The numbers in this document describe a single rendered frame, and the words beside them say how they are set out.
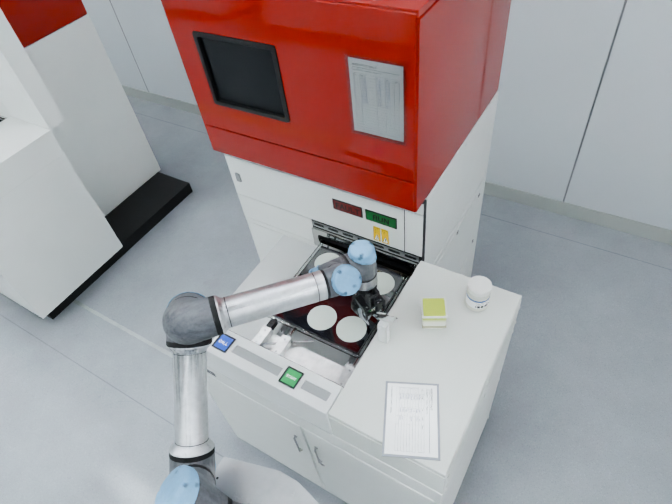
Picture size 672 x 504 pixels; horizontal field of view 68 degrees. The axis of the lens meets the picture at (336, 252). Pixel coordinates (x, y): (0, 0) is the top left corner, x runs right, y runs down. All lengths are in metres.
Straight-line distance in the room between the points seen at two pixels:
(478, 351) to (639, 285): 1.74
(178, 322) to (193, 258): 2.11
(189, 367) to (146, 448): 1.38
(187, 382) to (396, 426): 0.56
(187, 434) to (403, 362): 0.62
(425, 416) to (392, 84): 0.86
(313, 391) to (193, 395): 0.34
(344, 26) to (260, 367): 0.97
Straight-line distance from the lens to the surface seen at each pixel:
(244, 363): 1.57
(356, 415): 1.43
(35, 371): 3.25
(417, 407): 1.43
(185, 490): 1.30
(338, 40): 1.31
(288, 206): 1.92
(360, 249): 1.35
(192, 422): 1.39
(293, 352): 1.65
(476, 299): 1.56
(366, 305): 1.50
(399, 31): 1.22
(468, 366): 1.51
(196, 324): 1.19
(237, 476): 1.59
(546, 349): 2.74
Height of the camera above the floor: 2.27
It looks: 48 degrees down
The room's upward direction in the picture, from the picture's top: 9 degrees counter-clockwise
